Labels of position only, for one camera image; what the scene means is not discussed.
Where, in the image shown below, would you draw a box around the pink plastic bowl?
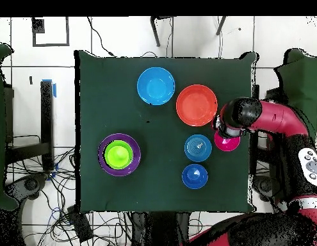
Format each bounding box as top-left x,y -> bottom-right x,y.
213,129 -> 241,152

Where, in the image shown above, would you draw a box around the small ribbed green bowl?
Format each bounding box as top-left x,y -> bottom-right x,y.
103,140 -> 134,170

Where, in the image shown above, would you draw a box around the purple plastic bowl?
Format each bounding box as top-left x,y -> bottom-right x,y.
97,132 -> 142,177

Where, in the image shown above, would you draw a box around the orange plastic bowl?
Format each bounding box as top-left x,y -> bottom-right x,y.
175,84 -> 218,127

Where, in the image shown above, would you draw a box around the ribbed light blue bowl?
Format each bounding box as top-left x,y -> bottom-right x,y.
184,134 -> 213,163

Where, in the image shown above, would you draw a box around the dark blue bowl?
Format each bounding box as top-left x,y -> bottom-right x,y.
181,163 -> 209,190

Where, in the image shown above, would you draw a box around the large light blue bowl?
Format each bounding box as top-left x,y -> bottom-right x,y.
136,67 -> 176,106

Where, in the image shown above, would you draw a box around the dark green table cloth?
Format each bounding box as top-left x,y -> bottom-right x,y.
74,49 -> 259,215

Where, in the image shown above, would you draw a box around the black metal chair legs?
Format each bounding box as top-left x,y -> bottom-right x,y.
149,15 -> 227,47

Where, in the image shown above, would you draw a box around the black power strip box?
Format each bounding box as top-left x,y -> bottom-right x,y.
67,204 -> 94,243

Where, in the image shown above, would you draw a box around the black floor cable with plug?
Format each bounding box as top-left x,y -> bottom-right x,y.
86,16 -> 116,58

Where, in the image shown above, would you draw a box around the black stand post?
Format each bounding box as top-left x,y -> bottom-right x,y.
40,80 -> 55,171

